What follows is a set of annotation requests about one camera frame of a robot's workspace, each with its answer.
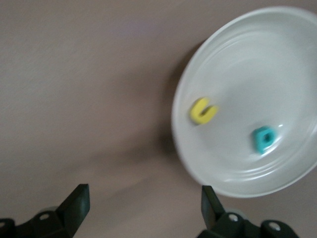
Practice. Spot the beige round plate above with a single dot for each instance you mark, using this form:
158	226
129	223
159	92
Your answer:
260	74

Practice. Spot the teal foam letter p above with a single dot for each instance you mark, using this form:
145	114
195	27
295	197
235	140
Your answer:
260	145

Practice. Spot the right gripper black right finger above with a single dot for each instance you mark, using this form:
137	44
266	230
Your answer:
213	210

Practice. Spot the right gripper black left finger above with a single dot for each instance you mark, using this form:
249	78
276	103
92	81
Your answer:
74	210

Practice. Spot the brown table cover sheet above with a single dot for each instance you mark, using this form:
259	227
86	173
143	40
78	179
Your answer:
74	74

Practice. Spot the yellow foam letter u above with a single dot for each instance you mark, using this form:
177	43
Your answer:
198	115

